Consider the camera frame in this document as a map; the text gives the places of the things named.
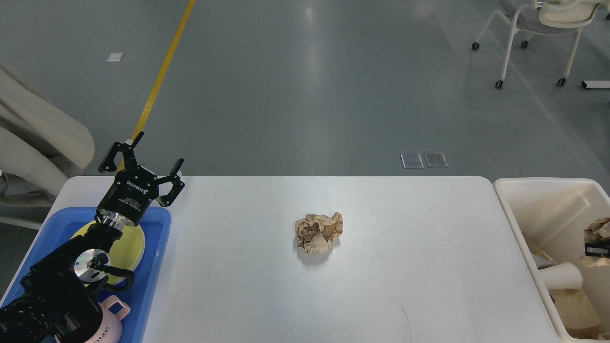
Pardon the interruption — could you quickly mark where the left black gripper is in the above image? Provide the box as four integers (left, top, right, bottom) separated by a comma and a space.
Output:
97, 131, 185, 226

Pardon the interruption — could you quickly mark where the brown paper ball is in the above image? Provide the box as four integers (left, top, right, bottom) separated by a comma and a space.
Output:
581, 217, 610, 267
295, 212, 344, 254

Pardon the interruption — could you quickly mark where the white paper cup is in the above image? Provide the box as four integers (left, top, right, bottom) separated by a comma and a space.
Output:
538, 262, 584, 290

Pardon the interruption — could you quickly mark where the yellow plastic plate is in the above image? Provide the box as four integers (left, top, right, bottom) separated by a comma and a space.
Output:
73, 226, 145, 283

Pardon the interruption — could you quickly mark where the large brown paper bag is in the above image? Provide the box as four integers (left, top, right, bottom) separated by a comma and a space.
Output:
525, 237, 605, 341

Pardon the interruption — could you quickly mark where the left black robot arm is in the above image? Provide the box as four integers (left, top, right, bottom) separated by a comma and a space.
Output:
1, 132, 185, 343

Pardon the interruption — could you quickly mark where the white plastic bin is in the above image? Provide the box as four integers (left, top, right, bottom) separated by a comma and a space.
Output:
494, 178, 610, 343

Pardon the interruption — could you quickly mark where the blue plastic tray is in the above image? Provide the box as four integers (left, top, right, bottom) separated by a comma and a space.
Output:
1, 207, 171, 343

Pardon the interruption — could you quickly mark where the beige fabric cover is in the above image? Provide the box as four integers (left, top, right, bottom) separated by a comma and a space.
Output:
0, 64, 95, 208

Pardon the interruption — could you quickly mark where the white floor bar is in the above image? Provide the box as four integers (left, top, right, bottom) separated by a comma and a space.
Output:
581, 80, 610, 90

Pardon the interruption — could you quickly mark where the right floor socket plate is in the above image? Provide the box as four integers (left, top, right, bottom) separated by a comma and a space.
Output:
424, 151, 448, 169

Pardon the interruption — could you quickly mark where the floor socket plate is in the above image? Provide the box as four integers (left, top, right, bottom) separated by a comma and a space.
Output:
424, 151, 448, 169
400, 153, 424, 170

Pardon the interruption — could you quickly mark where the left floor socket plate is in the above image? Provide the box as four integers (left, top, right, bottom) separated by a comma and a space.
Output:
400, 153, 424, 170

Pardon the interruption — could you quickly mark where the white office chair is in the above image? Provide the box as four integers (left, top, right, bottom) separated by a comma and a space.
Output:
471, 0, 609, 89

